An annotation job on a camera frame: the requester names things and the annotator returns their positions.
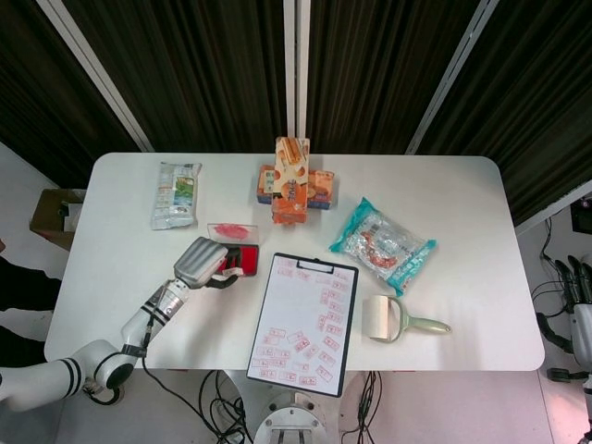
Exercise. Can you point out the green white snack bag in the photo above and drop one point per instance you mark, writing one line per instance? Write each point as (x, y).
(176, 196)

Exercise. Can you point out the black clipboard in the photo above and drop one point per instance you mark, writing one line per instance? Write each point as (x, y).
(348, 324)

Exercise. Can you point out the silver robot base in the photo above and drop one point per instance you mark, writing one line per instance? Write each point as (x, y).
(296, 416)

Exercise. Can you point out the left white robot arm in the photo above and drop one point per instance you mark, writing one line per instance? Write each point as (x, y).
(99, 363)

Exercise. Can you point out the white paper with red stamps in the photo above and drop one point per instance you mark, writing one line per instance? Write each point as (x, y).
(291, 305)

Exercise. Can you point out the person in black clothing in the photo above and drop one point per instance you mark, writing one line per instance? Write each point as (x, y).
(23, 296)

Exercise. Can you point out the brown cardboard box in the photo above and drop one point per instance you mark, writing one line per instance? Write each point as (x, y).
(46, 217)

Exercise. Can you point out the dark pleated curtain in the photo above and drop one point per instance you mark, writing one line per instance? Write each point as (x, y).
(208, 69)

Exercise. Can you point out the red ink pad clear lid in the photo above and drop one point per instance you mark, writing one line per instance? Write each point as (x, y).
(248, 259)

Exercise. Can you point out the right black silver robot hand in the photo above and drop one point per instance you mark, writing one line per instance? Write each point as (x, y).
(583, 324)

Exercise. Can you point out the blue orange biscuit box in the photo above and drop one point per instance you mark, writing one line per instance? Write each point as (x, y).
(324, 189)

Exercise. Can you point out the teal clear snack bag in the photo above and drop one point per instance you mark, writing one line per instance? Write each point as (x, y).
(384, 245)

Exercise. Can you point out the white frame post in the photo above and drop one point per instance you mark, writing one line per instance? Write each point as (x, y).
(296, 69)
(448, 88)
(555, 208)
(102, 88)

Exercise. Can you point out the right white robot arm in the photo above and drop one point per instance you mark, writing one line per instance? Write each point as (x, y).
(588, 402)

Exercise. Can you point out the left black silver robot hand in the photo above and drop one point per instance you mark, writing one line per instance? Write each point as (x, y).
(201, 261)

